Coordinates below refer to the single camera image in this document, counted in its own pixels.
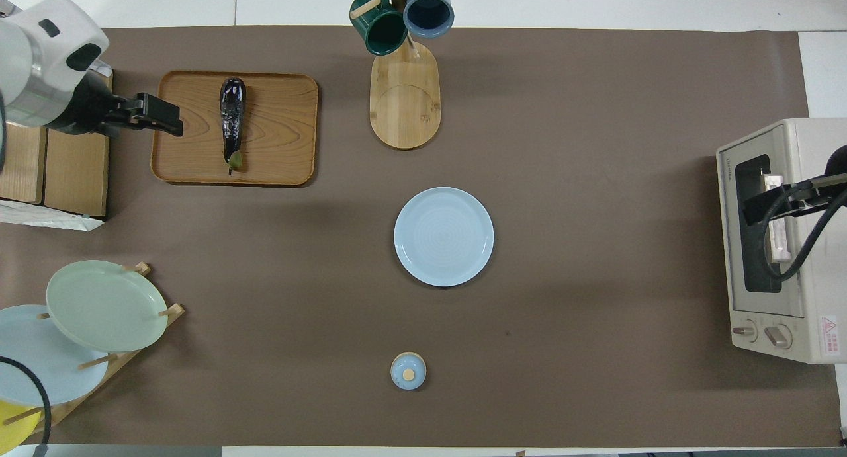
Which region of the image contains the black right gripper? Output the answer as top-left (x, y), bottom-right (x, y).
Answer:
top-left (741, 173), bottom-right (847, 227)

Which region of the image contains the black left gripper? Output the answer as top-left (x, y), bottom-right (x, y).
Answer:
top-left (50, 73), bottom-right (184, 139)

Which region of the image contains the glass oven door with handle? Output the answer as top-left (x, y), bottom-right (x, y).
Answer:
top-left (717, 123), bottom-right (805, 319)

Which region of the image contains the dark purple eggplant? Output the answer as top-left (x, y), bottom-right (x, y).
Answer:
top-left (220, 77), bottom-right (247, 176)

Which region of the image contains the light blue serving plate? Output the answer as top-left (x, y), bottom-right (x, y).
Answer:
top-left (394, 187), bottom-right (495, 288)

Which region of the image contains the beige toaster oven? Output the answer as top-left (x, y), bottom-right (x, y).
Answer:
top-left (716, 118), bottom-right (847, 365)

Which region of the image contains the rectangular wooden tray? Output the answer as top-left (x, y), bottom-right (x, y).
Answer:
top-left (150, 70), bottom-right (319, 187)

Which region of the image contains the brown table mat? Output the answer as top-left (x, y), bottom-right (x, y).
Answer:
top-left (0, 26), bottom-right (841, 448)

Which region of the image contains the pale green plate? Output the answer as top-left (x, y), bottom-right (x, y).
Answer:
top-left (46, 260), bottom-right (168, 353)

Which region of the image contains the wooden dish rack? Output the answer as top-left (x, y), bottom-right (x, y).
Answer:
top-left (0, 262), bottom-right (185, 435)

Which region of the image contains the dark green mug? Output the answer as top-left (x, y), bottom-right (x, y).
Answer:
top-left (349, 0), bottom-right (408, 56)

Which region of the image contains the light blue racked plate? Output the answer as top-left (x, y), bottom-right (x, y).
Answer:
top-left (0, 304), bottom-right (110, 407)

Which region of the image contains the wooden mug tree stand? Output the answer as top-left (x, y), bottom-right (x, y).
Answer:
top-left (351, 0), bottom-right (457, 151)

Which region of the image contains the blue mug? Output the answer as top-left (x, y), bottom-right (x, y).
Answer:
top-left (402, 0), bottom-right (455, 39)

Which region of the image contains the yellow plate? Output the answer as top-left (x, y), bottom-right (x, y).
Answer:
top-left (0, 399), bottom-right (42, 456)

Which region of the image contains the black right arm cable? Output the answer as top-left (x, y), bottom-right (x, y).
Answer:
top-left (757, 181), bottom-right (847, 283)

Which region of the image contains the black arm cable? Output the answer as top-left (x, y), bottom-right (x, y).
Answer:
top-left (0, 356), bottom-right (53, 457)
top-left (757, 181), bottom-right (847, 283)

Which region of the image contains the wooden shelf with wire basket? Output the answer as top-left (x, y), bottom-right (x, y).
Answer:
top-left (0, 67), bottom-right (113, 231)

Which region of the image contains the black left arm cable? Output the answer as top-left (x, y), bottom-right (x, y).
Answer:
top-left (0, 356), bottom-right (53, 457)

